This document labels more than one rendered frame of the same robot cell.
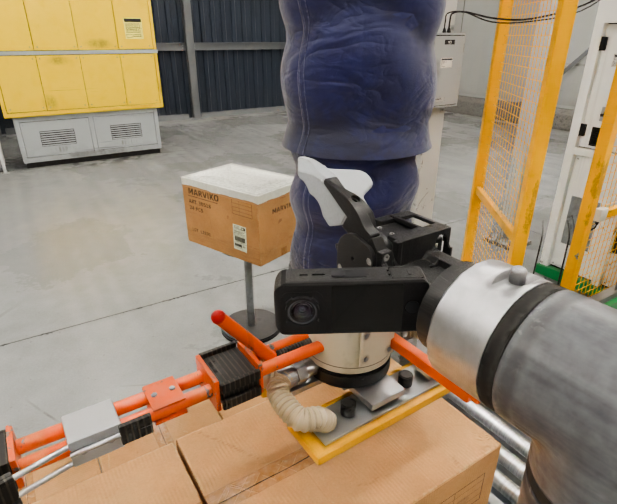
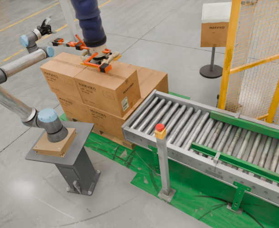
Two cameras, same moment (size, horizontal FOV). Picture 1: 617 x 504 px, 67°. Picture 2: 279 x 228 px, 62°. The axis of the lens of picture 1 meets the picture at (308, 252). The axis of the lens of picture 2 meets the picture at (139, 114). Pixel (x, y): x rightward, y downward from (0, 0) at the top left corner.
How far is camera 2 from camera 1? 240 cm
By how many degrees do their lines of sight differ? 61
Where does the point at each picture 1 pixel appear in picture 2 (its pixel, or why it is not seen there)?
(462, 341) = not seen: hidden behind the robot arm
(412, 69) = (74, 5)
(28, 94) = not seen: outside the picture
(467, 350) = not seen: hidden behind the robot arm
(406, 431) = (111, 79)
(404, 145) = (78, 17)
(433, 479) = (101, 84)
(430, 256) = (44, 29)
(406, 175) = (82, 22)
